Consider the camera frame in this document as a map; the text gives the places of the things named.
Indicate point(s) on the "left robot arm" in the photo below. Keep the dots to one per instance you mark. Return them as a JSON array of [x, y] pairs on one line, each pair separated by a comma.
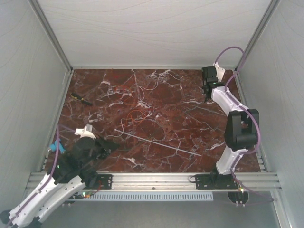
[[71, 172]]

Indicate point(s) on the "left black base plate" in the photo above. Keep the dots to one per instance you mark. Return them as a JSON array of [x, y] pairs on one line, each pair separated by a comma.
[[103, 182]]

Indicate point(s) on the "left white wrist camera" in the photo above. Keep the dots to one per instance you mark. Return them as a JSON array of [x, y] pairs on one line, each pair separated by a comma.
[[85, 132]]

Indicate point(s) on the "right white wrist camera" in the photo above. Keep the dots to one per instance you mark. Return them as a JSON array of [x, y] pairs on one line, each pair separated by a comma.
[[219, 71]]

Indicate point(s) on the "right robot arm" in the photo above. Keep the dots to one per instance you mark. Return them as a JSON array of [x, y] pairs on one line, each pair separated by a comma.
[[242, 127]]

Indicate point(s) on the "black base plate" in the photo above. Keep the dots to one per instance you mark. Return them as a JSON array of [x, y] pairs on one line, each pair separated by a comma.
[[103, 182], [221, 182]]

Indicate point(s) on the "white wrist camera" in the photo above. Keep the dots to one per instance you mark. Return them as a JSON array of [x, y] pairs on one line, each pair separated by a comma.
[[85, 132], [219, 71]]

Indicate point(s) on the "small circuit board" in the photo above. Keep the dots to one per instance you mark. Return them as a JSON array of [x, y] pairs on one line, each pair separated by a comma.
[[87, 194]]

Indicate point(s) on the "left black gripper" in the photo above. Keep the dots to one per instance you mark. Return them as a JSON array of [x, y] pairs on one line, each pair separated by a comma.
[[108, 145]]

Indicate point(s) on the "aluminium front rail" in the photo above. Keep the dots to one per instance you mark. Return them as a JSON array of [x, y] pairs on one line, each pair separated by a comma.
[[179, 181]]

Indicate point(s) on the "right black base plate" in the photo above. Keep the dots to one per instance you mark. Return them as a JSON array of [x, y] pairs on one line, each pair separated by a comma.
[[221, 182]]

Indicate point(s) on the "slotted grey cable duct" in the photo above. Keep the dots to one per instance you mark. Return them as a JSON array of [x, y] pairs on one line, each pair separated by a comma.
[[153, 196]]

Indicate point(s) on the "blue plastic fitting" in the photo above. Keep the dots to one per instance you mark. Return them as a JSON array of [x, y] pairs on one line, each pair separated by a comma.
[[56, 146]]

